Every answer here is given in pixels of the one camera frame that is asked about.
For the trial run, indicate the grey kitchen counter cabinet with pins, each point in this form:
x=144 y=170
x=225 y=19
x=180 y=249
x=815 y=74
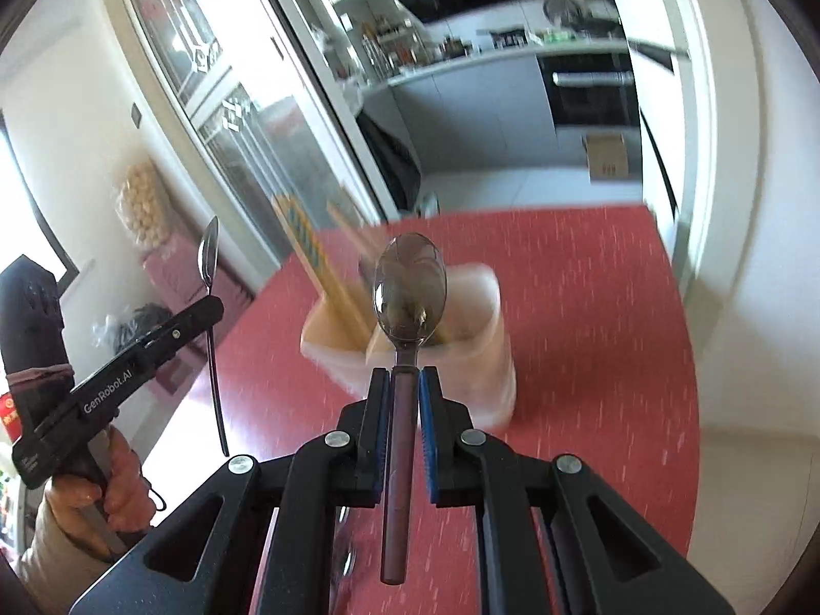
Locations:
x=470 y=115

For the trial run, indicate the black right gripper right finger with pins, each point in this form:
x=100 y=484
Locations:
x=552 y=536

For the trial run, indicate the large dark plastic spoon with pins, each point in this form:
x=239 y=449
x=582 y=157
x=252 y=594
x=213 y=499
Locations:
x=410 y=291

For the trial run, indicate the cardboard box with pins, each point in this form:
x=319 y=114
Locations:
x=606 y=156

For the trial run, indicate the plain wooden chopstick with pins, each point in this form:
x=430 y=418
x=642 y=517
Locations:
x=369 y=240

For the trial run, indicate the black built-in oven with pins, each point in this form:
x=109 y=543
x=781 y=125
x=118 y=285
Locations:
x=592 y=89

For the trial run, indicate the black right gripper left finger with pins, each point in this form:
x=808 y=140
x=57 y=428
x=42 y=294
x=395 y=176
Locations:
x=258 y=539

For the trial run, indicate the bag of pale balls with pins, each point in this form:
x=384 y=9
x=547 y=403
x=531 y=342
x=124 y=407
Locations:
x=142 y=206

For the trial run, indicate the left hand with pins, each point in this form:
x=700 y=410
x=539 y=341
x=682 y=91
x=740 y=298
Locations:
x=89 y=515

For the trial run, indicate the blue patterned wooden chopstick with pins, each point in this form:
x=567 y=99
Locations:
x=311 y=254

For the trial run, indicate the black plastic bag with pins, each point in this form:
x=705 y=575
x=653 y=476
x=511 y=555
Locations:
x=119 y=331

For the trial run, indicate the glass sliding door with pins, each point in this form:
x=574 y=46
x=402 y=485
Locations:
x=248 y=86

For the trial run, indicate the pink plastic stool stack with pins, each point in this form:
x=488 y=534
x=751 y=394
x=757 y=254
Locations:
x=172 y=269

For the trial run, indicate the metal spoon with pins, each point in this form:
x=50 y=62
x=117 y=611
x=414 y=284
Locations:
x=207 y=257

